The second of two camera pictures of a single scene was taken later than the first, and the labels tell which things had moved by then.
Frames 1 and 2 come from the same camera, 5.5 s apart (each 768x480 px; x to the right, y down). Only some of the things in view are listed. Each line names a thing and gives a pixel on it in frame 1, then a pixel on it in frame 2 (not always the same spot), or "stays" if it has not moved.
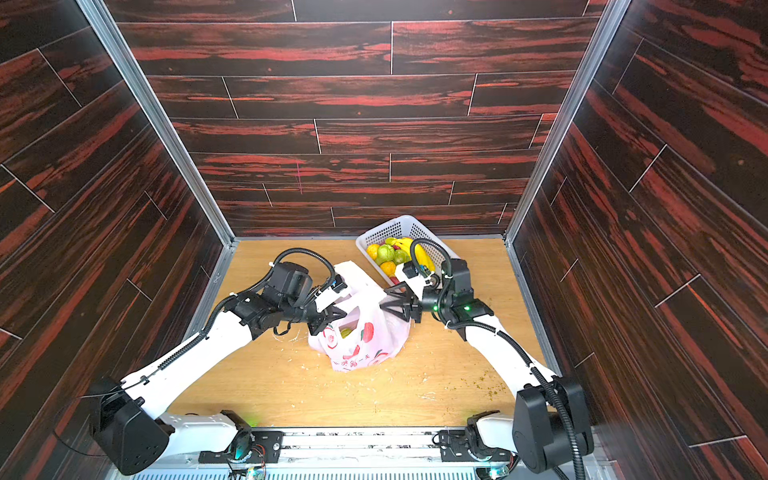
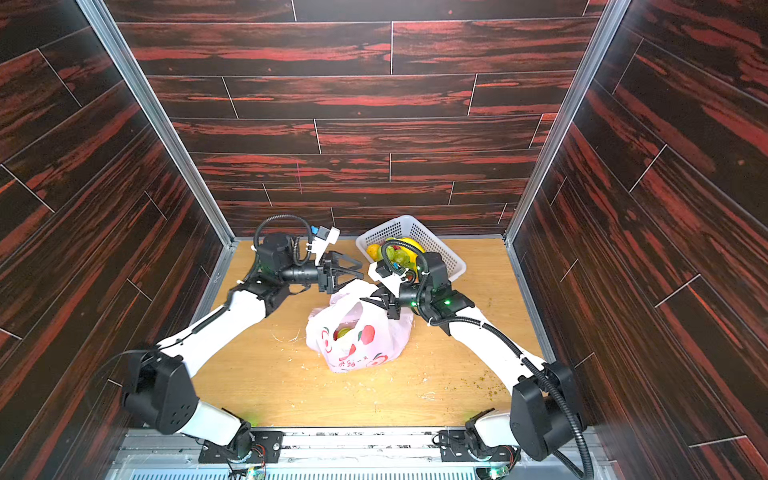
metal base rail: (398, 453) stays
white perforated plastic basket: (401, 227) stays
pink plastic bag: (368, 334) stays
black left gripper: (315, 314) -> (327, 277)
